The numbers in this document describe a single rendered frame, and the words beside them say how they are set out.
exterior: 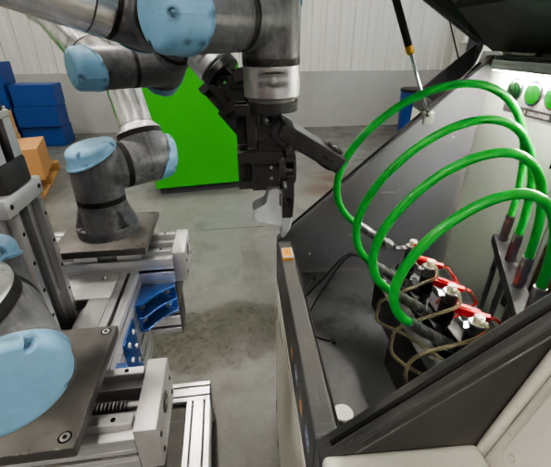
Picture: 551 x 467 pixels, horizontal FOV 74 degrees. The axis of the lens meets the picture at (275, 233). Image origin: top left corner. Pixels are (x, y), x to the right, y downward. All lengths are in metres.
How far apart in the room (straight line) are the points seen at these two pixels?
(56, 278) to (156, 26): 0.62
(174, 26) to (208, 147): 3.63
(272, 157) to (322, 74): 6.87
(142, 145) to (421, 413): 0.82
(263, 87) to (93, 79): 0.36
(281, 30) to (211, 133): 3.53
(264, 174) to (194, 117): 3.44
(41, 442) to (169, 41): 0.50
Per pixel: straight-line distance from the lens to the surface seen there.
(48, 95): 6.79
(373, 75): 7.67
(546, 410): 0.57
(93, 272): 1.06
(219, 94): 0.72
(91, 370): 0.65
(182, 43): 0.42
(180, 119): 3.93
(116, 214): 0.99
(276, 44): 0.48
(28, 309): 0.42
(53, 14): 0.51
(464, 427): 0.62
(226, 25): 0.44
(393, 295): 0.55
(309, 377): 0.70
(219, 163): 4.07
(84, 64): 0.75
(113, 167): 0.96
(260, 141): 0.52
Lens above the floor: 1.48
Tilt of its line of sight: 28 degrees down
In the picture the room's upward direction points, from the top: straight up
